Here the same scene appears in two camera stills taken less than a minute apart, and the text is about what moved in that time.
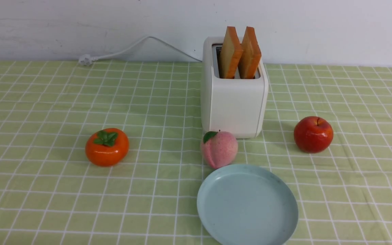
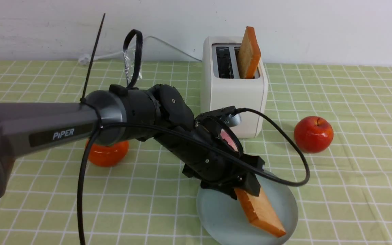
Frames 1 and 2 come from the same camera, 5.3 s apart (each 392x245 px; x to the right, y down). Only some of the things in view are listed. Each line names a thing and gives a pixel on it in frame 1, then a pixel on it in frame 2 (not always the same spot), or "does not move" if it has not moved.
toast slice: x=251 y=55 does not move
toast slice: x=231 y=51 → x=260 y=212
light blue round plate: x=244 y=204 does not move
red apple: x=313 y=134 does not move
